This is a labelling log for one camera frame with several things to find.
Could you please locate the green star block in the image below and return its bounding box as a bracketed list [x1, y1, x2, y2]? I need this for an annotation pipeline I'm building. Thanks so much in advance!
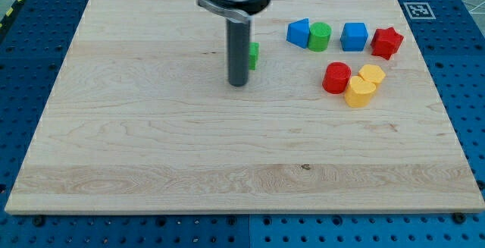
[249, 42, 259, 71]

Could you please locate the red star block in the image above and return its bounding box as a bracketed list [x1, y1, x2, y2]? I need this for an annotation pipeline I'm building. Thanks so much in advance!
[371, 27, 404, 60]

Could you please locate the green cylinder block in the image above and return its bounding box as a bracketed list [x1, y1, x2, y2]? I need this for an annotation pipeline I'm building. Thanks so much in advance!
[308, 22, 332, 52]

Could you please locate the white fiducial marker tag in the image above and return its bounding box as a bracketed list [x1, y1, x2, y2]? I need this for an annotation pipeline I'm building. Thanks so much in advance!
[404, 2, 436, 20]

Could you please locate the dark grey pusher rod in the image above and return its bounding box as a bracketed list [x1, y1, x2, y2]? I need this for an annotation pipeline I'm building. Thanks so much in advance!
[226, 19, 251, 86]

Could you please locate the red cylinder block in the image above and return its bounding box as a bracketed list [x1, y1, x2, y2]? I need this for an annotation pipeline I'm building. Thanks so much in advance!
[322, 61, 352, 94]

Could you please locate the blue cube block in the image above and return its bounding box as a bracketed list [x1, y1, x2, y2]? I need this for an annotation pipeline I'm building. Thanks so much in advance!
[340, 23, 368, 52]

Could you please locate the yellow hexagon block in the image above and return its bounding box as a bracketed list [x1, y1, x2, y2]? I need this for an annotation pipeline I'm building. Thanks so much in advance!
[358, 64, 386, 89]

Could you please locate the yellow heart block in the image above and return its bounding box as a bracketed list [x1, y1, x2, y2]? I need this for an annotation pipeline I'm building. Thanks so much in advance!
[344, 76, 377, 108]

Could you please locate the blue triangle block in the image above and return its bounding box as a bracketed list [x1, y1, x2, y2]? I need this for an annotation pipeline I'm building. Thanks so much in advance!
[286, 18, 310, 49]

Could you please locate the light wooden board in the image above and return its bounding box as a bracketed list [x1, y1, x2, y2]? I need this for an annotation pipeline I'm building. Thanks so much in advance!
[5, 0, 484, 215]

